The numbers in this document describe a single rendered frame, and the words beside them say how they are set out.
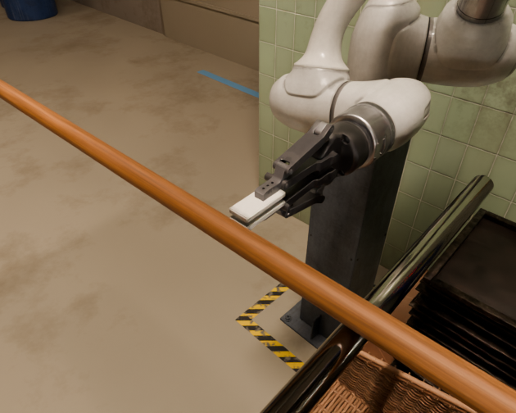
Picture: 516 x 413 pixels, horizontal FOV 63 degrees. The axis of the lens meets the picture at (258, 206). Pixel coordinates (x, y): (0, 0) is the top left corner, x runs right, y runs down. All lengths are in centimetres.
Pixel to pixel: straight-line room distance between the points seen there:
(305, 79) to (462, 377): 55
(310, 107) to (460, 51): 47
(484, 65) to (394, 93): 48
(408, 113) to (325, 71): 16
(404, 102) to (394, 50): 44
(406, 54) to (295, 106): 43
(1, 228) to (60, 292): 65
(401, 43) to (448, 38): 10
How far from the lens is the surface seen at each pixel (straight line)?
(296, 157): 53
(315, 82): 77
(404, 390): 93
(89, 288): 213
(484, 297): 90
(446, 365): 39
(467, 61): 114
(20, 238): 254
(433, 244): 53
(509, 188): 171
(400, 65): 115
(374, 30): 113
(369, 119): 64
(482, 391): 39
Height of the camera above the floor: 151
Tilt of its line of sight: 39 degrees down
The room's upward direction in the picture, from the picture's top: straight up
